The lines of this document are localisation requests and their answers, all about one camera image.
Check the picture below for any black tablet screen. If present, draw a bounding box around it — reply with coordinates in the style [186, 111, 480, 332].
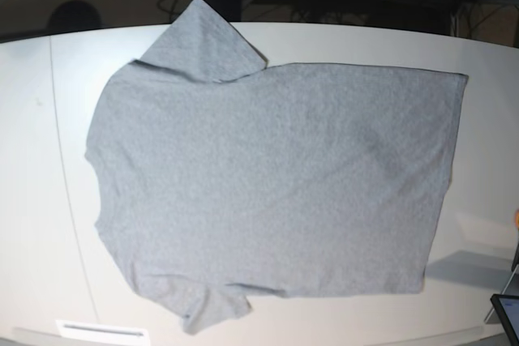
[491, 294, 518, 346]

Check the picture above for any grey T-shirt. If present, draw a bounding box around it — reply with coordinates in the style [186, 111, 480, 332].
[85, 0, 468, 335]

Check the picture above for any white paper label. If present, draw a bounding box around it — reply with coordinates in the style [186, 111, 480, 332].
[55, 319, 148, 337]

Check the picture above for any orange object at edge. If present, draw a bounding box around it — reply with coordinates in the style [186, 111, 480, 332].
[514, 210, 519, 229]

